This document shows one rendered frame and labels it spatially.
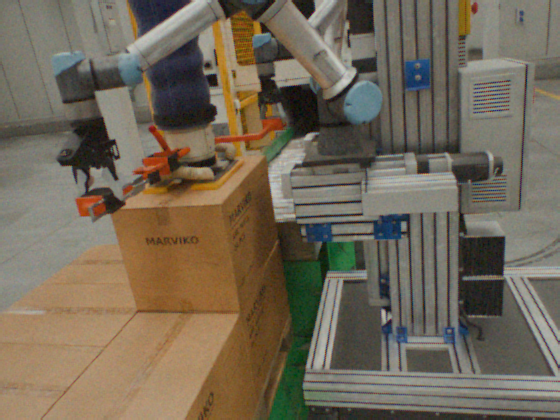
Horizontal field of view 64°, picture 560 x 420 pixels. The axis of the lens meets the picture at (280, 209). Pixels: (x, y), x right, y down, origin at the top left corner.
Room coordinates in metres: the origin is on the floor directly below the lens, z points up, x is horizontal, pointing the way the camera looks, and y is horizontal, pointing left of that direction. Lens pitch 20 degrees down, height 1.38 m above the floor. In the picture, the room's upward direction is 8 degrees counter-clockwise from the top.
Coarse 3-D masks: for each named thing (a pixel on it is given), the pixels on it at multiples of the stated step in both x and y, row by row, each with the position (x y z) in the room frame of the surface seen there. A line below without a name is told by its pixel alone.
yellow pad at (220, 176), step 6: (234, 162) 1.74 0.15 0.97; (240, 162) 1.76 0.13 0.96; (228, 168) 1.66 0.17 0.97; (234, 168) 1.68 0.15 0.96; (216, 174) 1.58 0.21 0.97; (222, 174) 1.59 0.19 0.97; (228, 174) 1.60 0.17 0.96; (216, 180) 1.52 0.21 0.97; (222, 180) 1.53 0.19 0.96; (192, 186) 1.50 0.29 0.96; (198, 186) 1.50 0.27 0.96; (204, 186) 1.49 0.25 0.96; (210, 186) 1.49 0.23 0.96; (216, 186) 1.48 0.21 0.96
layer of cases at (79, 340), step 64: (0, 320) 1.51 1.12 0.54; (64, 320) 1.44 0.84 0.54; (128, 320) 1.38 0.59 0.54; (192, 320) 1.32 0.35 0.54; (256, 320) 1.46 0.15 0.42; (0, 384) 1.12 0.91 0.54; (64, 384) 1.08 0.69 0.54; (128, 384) 1.04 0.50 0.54; (192, 384) 1.00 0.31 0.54; (256, 384) 1.35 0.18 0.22
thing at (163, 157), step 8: (160, 152) 1.47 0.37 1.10; (168, 152) 1.46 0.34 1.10; (176, 152) 1.45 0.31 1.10; (144, 160) 1.40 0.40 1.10; (152, 160) 1.40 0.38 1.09; (160, 160) 1.39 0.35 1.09; (168, 160) 1.39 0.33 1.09; (176, 160) 1.45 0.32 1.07; (168, 168) 1.39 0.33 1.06; (176, 168) 1.42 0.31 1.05
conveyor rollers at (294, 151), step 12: (288, 144) 3.97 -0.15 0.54; (300, 144) 3.89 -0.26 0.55; (276, 156) 3.58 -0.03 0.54; (288, 156) 3.51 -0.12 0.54; (300, 156) 3.44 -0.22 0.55; (276, 168) 3.21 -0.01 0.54; (276, 180) 2.92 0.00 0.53; (276, 192) 2.65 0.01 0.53; (276, 204) 2.38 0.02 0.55; (288, 204) 2.36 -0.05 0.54; (276, 216) 2.20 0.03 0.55; (288, 216) 2.18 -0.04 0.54
